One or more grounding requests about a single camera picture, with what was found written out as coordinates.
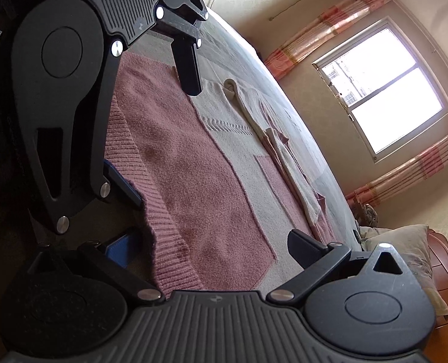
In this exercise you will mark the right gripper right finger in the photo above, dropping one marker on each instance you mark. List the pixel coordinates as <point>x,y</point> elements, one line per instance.
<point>357,303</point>

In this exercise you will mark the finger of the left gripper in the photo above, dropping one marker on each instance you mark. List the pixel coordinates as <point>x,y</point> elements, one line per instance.
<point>180,21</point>
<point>64,68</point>

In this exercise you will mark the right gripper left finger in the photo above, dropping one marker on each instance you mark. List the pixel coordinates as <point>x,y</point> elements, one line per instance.
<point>66,303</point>

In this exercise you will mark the pink and white knit sweater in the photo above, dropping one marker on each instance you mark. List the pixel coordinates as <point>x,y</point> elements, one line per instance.
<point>209,177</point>

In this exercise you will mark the far patchwork pillow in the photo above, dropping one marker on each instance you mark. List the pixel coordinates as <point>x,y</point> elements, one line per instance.
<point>366,232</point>

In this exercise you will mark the patchwork pillow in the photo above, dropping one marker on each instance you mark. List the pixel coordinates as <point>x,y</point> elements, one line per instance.
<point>411,243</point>
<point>366,232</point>

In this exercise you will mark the near patchwork pillow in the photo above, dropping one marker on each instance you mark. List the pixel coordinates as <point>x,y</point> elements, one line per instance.
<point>411,243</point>

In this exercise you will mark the right orange curtain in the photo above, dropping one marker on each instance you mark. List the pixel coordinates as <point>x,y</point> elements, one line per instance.
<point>402,178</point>

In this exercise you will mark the orange curtain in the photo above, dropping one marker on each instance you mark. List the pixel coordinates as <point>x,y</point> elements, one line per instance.
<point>329,24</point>
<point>402,178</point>

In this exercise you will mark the patchwork pastel bed sheet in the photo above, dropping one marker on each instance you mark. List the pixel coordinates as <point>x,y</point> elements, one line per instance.
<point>265,102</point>

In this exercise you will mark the left orange curtain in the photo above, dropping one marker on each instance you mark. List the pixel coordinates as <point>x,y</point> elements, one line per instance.
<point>329,24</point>

